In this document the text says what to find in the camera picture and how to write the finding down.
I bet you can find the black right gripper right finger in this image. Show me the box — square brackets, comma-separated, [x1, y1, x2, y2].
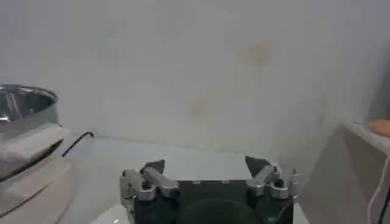
[244, 155, 299, 200]

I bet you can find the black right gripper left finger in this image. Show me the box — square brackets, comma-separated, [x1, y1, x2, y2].
[119, 159, 180, 202]

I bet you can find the orange round object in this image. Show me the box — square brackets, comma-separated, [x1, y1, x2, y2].
[366, 119, 390, 138]

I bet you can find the steel steamer pot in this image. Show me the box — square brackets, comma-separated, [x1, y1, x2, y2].
[0, 83, 73, 224]

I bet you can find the thin black cable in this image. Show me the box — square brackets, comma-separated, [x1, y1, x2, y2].
[61, 131, 94, 158]

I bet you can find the white cable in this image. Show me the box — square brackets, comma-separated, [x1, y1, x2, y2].
[366, 154, 390, 224]

